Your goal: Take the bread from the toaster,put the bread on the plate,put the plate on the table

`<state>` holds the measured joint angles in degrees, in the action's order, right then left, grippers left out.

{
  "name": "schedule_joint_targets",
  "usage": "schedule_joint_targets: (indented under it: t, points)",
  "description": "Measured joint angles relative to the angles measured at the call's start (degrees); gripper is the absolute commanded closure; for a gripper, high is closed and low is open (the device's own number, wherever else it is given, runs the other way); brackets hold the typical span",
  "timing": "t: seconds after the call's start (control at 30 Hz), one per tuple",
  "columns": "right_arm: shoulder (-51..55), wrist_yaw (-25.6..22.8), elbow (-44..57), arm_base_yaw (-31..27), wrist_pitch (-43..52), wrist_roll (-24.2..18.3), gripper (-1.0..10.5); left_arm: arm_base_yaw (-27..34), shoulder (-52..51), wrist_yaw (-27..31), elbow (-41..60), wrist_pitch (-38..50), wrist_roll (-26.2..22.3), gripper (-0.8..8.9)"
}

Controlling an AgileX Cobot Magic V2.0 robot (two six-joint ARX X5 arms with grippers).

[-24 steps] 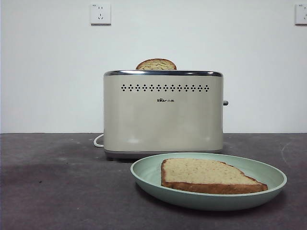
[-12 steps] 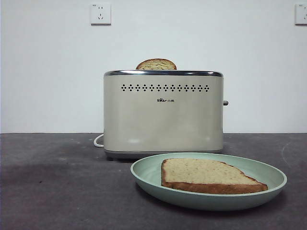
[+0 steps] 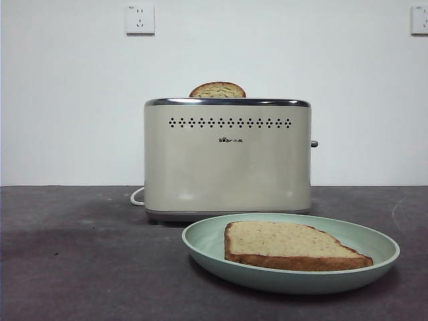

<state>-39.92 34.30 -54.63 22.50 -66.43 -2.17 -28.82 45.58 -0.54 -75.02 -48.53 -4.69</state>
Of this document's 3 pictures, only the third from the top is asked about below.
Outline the pale green round plate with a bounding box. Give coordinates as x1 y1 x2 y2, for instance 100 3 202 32
181 213 401 295

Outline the large toasted bread slice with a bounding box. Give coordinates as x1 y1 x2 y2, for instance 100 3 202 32
223 220 374 272

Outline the cream toaster with chrome top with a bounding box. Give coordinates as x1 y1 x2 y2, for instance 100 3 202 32
144 98 312 224

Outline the small toasted bread slice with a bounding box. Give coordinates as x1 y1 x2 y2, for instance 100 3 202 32
189 82 247 98

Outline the white toaster power cord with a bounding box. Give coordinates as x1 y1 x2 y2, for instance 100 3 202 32
129 187 145 207

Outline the white wall socket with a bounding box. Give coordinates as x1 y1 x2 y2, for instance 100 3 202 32
126 3 156 36
411 5 428 36

